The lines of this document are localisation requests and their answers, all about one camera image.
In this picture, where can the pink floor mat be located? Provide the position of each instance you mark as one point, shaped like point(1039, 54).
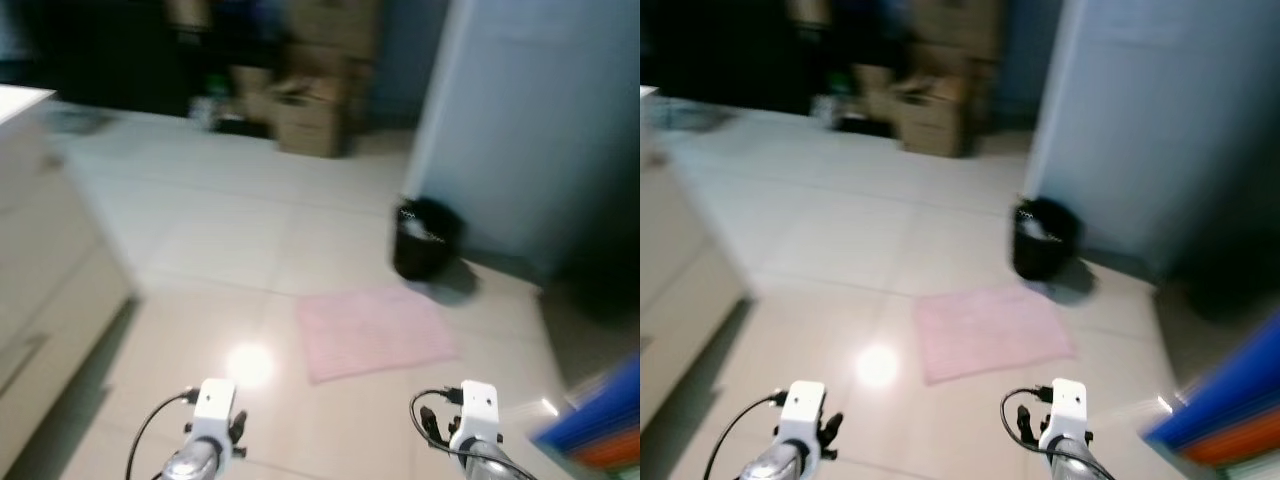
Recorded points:
point(990, 330)
point(375, 330)

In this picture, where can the grey refrigerator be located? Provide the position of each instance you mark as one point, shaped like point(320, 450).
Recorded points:
point(530, 130)
point(1150, 130)

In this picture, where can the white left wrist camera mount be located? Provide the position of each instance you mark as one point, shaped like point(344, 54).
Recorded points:
point(215, 402)
point(805, 405)

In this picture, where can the dark furniture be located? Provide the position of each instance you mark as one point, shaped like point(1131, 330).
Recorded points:
point(720, 50)
point(100, 50)

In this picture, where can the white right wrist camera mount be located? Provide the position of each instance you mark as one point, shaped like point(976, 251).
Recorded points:
point(478, 405)
point(1068, 405)

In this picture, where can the blue and orange object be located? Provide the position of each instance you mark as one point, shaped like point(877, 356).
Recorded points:
point(1225, 410)
point(600, 415)

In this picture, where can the open brown cardboard box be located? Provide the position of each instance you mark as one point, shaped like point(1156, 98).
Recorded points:
point(935, 120)
point(310, 120)

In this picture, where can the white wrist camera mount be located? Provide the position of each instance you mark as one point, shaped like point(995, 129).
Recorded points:
point(215, 402)
point(805, 405)
point(1068, 405)
point(478, 405)

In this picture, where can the closed brown cardboard box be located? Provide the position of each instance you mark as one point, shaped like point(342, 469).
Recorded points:
point(330, 30)
point(955, 30)

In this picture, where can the black waste bin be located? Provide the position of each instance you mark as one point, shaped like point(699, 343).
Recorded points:
point(1045, 245)
point(425, 245)

